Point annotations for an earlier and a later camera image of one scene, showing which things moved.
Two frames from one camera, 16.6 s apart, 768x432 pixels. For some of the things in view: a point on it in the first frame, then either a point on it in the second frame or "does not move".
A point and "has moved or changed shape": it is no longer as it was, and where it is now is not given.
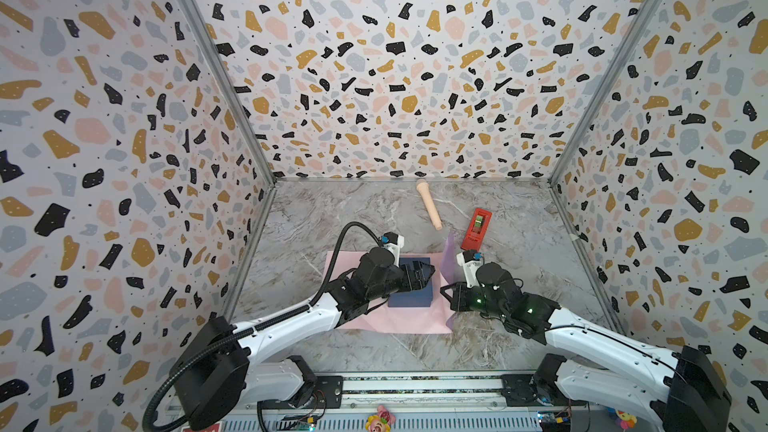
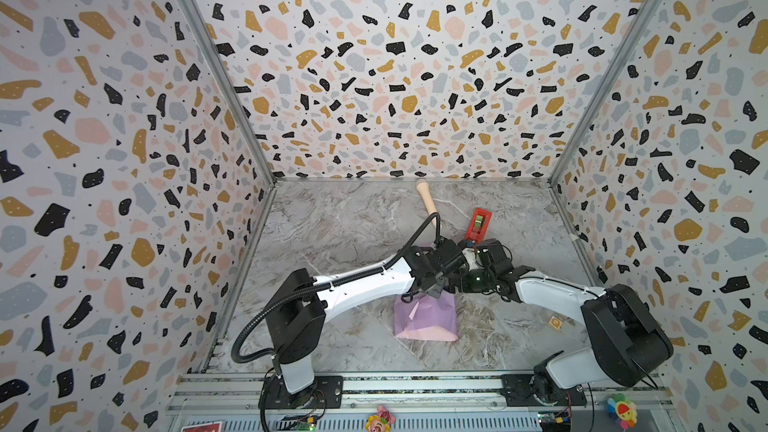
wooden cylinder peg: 423,189 does not move
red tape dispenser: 477,229 does not move
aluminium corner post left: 226,76 does not move
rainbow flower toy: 624,420 does not move
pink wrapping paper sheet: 380,317 has moved or changed shape
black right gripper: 459,294 -> 475,260
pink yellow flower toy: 380,422 does not move
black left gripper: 417,281 -> 438,290
